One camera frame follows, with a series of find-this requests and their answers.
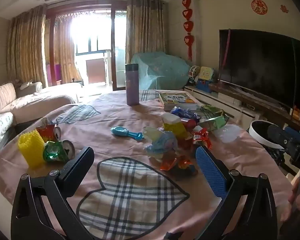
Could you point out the green patterned snack bag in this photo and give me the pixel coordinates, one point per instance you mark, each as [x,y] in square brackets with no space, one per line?
[211,109]

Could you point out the teal patterned cover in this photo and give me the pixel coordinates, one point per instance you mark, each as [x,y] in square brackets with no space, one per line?
[162,70]

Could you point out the crushed red can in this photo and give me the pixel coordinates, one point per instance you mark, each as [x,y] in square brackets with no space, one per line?
[47,133]

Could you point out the red orange foil wrapper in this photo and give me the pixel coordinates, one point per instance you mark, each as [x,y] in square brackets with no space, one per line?
[172,163]

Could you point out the light blue white packet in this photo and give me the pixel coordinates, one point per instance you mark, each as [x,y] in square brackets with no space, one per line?
[162,142]

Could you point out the blue foil wrapper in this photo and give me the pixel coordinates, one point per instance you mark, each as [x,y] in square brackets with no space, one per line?
[183,112]

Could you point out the black bin liner bag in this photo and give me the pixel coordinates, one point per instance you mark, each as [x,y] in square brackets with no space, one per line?
[261,130]

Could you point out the pink plaid heart tablecloth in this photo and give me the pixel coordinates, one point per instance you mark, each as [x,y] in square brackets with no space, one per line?
[130,190]

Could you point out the person's right hand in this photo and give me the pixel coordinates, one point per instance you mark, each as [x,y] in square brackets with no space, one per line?
[293,192]

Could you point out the yellow spiky plastic container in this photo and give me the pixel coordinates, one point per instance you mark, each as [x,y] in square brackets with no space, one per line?
[31,150]

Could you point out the red heart hanging decoration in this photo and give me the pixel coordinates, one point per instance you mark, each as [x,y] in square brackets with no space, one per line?
[188,27]

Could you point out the purple thermos bottle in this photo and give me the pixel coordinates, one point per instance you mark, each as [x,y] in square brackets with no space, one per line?
[132,87]

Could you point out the children's book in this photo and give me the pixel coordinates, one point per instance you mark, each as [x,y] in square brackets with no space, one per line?
[177,100]

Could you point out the green carton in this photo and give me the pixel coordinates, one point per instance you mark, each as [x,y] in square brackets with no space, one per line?
[215,123]

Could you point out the white red cage ball toy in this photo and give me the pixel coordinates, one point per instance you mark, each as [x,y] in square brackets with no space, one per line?
[193,73]

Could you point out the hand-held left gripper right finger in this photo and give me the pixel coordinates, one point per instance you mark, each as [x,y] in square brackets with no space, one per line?
[210,172]

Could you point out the red pink toy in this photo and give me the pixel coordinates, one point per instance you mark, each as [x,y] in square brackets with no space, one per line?
[190,123]

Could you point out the wooden glass sliding door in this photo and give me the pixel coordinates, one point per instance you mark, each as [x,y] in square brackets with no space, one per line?
[113,50]

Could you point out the blue toy block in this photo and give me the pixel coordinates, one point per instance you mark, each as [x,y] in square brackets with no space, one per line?
[203,85]

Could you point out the small red wall decoration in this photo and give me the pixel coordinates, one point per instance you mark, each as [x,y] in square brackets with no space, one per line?
[284,8]

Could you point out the blue toy brush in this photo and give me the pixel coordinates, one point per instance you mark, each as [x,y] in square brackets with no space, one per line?
[125,133]

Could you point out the person's right forearm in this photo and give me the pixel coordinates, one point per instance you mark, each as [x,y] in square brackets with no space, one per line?
[297,227]

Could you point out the white carton box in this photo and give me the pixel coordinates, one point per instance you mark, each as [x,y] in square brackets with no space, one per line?
[170,118]

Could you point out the red round paper cutting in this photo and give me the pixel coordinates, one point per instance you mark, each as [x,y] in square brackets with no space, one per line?
[259,7]

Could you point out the white wooden television cabinet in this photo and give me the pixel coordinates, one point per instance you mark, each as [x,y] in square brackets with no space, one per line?
[225,102]

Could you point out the red silver foil wrapper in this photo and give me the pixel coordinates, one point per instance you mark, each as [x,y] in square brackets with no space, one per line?
[201,137]

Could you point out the pink striped pillow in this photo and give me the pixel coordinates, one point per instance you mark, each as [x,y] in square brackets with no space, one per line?
[3,97]

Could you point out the beige patterned curtain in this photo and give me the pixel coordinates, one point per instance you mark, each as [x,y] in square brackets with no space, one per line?
[145,30]
[27,47]
[65,52]

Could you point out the clear plastic lid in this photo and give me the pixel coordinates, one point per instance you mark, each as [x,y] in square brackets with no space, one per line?
[227,133]

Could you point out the yellow snack packet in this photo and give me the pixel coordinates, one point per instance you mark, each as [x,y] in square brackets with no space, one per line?
[176,131]

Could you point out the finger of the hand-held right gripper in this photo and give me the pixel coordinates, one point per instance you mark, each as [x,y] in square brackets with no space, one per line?
[277,136]
[293,131]

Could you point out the black flat television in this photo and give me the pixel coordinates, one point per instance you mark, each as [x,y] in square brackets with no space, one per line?
[260,65]

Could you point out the crushed green can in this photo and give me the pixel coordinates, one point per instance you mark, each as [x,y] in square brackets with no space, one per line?
[56,152]

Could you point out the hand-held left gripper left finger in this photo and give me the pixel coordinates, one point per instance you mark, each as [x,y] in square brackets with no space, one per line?
[77,162]

